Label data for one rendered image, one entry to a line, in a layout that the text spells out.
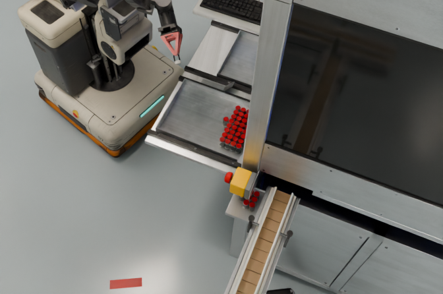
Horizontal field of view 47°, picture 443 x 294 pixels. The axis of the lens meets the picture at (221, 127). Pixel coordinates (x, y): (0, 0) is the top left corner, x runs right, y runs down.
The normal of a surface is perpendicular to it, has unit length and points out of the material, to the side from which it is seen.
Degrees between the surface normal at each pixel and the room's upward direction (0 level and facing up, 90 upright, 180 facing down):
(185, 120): 0
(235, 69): 0
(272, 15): 90
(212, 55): 0
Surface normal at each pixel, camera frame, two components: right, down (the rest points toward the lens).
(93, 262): 0.03, -0.52
